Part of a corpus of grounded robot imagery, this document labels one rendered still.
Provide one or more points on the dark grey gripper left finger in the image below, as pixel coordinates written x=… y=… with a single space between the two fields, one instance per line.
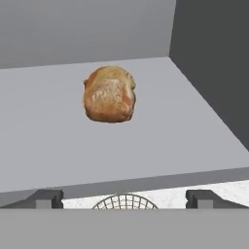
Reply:
x=48 y=196

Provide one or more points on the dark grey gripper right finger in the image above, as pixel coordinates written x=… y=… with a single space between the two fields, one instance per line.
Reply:
x=198 y=196

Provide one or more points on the golden brown bread loaf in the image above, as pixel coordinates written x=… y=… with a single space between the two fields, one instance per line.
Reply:
x=109 y=94

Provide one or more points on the grey open cabinet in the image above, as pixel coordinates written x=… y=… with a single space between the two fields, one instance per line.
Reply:
x=129 y=97

